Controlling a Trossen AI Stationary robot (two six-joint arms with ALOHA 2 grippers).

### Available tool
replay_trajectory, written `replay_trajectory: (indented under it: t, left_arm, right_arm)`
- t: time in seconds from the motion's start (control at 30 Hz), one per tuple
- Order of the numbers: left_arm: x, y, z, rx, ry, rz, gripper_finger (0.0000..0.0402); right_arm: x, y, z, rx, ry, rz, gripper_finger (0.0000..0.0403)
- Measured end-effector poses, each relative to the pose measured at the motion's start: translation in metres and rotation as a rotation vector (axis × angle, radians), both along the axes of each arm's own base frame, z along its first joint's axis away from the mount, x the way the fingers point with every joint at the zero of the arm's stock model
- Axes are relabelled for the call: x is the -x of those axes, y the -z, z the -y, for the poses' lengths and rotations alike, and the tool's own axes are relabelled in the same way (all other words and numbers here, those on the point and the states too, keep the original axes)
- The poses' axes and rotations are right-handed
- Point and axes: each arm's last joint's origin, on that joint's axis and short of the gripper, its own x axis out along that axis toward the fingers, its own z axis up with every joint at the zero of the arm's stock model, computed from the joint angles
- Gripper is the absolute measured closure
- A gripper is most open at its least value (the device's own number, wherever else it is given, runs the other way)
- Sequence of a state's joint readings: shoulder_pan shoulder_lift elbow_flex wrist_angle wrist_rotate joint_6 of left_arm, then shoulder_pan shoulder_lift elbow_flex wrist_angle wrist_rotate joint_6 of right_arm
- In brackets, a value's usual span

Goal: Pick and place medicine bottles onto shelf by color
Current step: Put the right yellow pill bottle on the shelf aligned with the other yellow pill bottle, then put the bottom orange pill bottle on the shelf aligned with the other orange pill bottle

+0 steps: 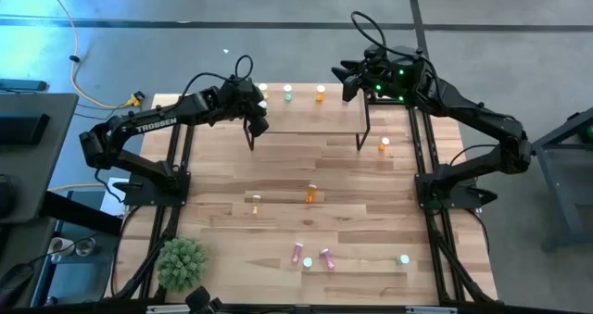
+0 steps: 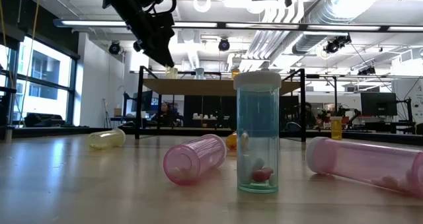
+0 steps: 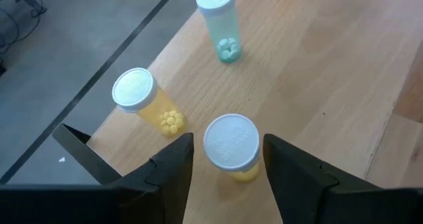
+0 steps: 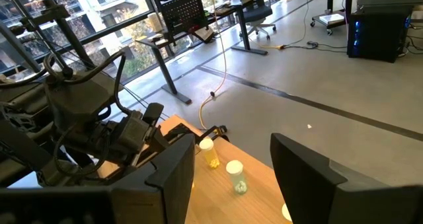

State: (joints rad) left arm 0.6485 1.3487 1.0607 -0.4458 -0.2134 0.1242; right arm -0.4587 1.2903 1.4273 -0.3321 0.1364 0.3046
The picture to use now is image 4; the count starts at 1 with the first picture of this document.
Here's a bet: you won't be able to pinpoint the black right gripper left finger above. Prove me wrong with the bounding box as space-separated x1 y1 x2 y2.
108 133 196 224

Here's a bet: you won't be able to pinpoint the black pegboard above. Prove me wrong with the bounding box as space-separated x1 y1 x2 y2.
153 0 211 37

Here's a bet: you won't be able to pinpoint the black floor cables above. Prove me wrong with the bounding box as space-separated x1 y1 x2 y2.
280 40 348 54

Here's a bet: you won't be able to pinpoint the black computer tower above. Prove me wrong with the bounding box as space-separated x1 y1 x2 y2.
346 5 413 63

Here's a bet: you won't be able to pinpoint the black office chair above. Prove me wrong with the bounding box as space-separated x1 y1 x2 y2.
243 0 278 41

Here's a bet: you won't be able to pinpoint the wooden shelf with black legs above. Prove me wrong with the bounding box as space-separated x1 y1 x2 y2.
97 114 293 224

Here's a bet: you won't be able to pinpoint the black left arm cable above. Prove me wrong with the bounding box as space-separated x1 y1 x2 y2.
44 50 133 116

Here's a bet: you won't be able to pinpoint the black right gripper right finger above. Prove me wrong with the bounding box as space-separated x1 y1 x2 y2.
270 133 394 224

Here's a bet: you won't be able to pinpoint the black stand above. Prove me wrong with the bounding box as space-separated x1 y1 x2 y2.
9 0 95 73

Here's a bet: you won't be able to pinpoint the black desk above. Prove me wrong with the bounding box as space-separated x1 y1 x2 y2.
135 0 269 105

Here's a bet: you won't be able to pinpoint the teal medicine bottle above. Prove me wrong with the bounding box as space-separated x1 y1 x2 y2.
225 159 249 196

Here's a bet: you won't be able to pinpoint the yellow medicine bottle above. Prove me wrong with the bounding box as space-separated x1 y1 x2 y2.
198 137 221 169

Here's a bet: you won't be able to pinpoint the yellow power cable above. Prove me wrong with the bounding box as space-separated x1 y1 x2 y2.
197 0 229 131

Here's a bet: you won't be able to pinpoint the small wheeled cart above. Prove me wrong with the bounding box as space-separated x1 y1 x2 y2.
309 12 347 36

